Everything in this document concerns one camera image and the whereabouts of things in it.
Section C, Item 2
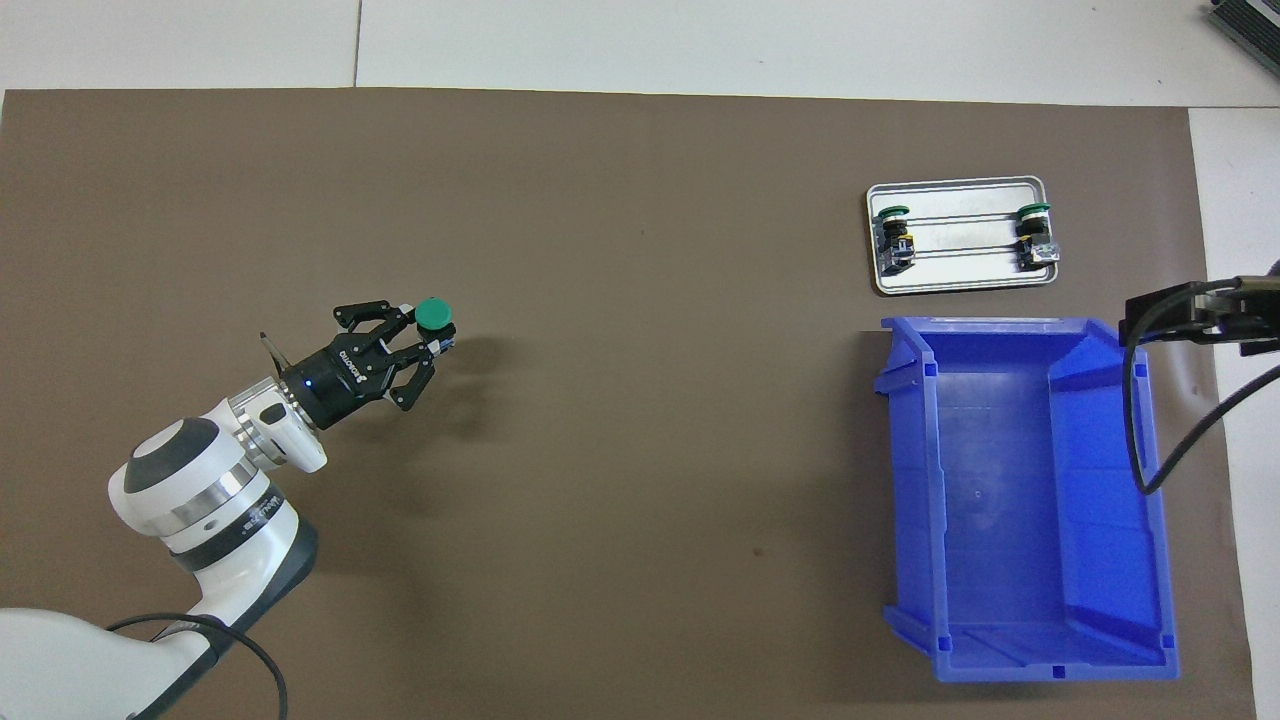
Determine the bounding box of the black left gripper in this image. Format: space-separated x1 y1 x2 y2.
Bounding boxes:
280 298 441 431

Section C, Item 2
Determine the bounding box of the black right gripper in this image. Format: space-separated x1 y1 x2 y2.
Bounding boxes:
1122 275 1280 357

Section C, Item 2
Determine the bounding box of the green cap push button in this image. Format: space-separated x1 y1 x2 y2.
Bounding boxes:
873 203 919 276
413 296 460 354
1013 201 1061 273

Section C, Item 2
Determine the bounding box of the grey metal tray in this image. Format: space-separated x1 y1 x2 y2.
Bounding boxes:
865 176 1061 297

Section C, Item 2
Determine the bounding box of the brown table mat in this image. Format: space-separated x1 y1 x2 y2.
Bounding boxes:
0 88 1256 720

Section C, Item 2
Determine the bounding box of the blue plastic storage bin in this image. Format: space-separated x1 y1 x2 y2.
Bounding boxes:
872 315 1181 684

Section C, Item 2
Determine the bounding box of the grey ribbed device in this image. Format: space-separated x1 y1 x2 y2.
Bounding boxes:
1205 0 1280 63

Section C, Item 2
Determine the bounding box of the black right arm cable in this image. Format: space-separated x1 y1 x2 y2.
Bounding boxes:
1125 288 1280 496

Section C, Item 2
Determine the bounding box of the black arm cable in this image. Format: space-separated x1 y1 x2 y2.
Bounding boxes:
1125 288 1280 496
105 333 293 720

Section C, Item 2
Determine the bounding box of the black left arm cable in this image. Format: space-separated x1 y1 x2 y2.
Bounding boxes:
105 333 293 720

